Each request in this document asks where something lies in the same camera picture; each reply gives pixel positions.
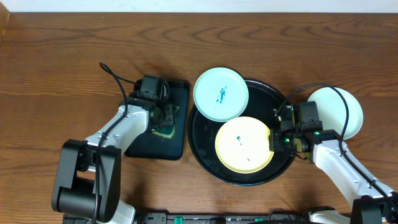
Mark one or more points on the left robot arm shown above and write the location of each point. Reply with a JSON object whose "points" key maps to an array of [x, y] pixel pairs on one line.
{"points": [[88, 179]]}

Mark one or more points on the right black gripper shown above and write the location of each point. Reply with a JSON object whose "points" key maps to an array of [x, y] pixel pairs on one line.
{"points": [[274, 137]]}

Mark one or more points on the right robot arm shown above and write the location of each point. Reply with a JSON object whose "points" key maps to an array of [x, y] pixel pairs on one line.
{"points": [[371, 201]]}

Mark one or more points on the light blue plate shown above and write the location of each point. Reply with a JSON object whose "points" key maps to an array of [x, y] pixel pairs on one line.
{"points": [[220, 94], [332, 111]]}

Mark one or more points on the green scouring sponge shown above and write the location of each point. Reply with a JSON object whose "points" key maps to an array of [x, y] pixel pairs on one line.
{"points": [[167, 131]]}

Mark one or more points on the black rectangular tray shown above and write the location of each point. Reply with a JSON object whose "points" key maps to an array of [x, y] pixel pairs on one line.
{"points": [[150, 146]]}

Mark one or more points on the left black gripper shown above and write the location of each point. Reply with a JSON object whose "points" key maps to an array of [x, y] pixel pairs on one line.
{"points": [[168, 115]]}

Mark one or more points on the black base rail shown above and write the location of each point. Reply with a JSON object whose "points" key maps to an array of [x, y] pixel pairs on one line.
{"points": [[163, 218]]}

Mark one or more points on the yellow plate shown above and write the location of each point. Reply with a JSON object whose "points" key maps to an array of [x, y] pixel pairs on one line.
{"points": [[242, 145]]}

